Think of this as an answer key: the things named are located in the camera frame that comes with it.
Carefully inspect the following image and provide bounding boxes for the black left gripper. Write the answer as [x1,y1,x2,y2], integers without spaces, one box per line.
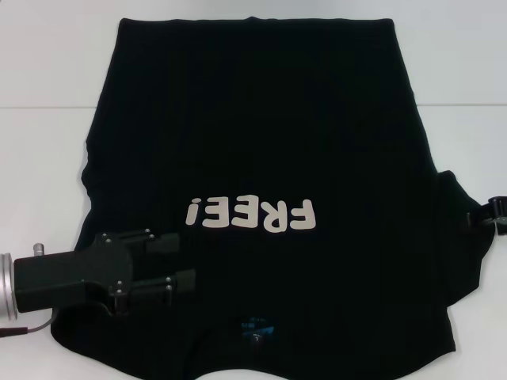
[12,227,197,318]

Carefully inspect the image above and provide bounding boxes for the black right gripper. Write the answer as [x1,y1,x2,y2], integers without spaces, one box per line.
[465,196,507,239]

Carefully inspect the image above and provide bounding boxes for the black t-shirt with FREE print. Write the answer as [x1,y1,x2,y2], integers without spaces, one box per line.
[50,16,499,380]

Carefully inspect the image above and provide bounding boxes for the thin dark cable brown sleeve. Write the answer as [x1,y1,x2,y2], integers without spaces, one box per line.
[0,311,57,338]

